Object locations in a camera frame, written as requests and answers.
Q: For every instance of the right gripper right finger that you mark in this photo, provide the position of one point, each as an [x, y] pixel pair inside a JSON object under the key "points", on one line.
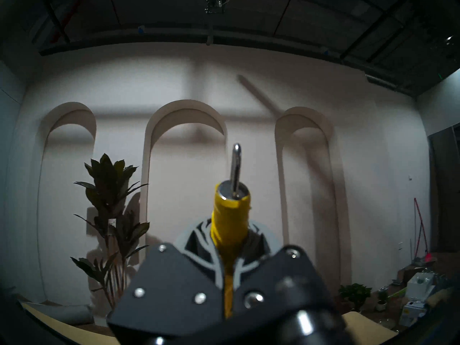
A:
{"points": [[280, 294]]}

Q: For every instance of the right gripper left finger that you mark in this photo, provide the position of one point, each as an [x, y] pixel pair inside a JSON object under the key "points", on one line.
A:
{"points": [[172, 297]]}

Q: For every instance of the bushy small potted plant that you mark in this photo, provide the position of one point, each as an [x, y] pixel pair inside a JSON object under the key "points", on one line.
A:
{"points": [[355, 294]]}

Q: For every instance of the tiny potted plant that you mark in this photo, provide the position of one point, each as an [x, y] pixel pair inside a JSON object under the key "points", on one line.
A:
{"points": [[382, 299]]}

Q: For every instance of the tall potted plant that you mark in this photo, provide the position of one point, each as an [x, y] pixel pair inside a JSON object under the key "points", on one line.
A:
{"points": [[107, 182]]}

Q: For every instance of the white cardboard box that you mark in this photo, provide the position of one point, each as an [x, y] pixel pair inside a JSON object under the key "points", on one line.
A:
{"points": [[413, 312]]}

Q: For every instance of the white kitchen appliance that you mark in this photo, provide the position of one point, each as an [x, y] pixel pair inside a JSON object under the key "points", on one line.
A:
{"points": [[420, 285]]}

